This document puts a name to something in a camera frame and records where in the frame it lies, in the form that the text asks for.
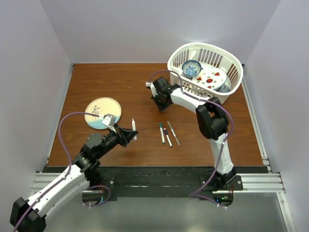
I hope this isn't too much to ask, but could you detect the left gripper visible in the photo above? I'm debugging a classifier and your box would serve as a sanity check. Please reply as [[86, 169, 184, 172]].
[[96, 123, 138, 159]]

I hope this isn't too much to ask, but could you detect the lilac white marker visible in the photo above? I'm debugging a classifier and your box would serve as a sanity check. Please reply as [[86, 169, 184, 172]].
[[131, 118, 137, 141]]

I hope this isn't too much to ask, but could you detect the teal white marker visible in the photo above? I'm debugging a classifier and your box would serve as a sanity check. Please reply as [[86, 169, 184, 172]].
[[159, 127, 165, 144]]

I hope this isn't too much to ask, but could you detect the green pen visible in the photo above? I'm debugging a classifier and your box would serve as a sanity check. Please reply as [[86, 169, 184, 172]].
[[167, 121, 180, 146]]

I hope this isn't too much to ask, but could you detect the blue white marker pen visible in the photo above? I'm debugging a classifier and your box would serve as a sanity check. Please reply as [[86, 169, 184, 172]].
[[166, 135, 173, 147]]

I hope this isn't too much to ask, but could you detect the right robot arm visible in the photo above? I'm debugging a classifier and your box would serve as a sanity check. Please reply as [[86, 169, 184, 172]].
[[145, 77, 236, 190]]

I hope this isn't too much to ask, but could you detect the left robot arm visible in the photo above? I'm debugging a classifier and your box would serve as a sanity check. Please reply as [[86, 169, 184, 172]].
[[10, 125, 138, 232]]

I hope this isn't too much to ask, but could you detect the round cream blue plate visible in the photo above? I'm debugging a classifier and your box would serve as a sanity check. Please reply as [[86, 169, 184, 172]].
[[84, 97, 122, 130]]

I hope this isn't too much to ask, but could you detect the blue patterned bowl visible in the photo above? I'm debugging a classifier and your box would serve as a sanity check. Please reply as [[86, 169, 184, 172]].
[[182, 60, 202, 77]]

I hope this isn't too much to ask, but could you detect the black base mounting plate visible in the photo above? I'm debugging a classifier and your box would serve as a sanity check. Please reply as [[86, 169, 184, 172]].
[[72, 166, 243, 206]]

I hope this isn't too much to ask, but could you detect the watermelon pattern plate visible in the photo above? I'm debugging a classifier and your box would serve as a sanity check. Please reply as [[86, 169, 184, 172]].
[[193, 67, 227, 90]]

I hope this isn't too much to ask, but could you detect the grey dish in basket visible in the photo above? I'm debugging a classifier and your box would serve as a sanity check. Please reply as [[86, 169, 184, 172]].
[[216, 84, 231, 93]]

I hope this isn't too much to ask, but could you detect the white plastic dish basket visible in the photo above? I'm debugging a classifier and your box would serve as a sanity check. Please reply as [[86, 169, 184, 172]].
[[167, 43, 243, 104]]

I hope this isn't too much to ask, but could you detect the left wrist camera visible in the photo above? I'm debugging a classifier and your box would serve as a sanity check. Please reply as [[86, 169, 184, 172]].
[[102, 114, 117, 128]]

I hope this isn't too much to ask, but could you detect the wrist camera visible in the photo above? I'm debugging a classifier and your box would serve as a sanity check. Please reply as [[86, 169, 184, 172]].
[[145, 82, 157, 97], [102, 114, 117, 128]]

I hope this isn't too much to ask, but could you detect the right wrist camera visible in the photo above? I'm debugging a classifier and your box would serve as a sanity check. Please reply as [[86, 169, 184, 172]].
[[145, 82, 157, 97]]

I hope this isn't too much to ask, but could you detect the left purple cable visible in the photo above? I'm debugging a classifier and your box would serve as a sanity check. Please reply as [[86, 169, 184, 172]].
[[12, 112, 112, 232]]

